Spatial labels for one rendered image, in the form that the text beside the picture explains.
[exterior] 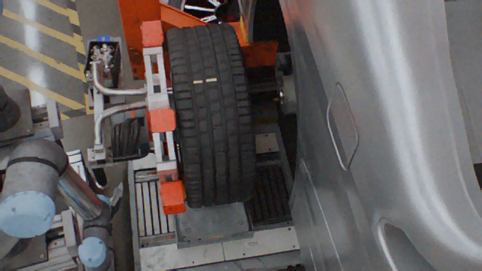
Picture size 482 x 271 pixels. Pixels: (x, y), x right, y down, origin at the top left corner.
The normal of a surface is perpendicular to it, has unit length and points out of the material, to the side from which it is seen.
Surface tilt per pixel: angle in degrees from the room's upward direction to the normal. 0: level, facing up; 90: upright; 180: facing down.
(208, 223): 0
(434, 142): 22
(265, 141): 0
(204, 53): 1
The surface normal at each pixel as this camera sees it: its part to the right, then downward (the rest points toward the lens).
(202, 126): 0.15, 0.11
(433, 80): -0.21, -0.33
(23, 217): 0.16, 0.76
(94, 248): 0.02, -0.56
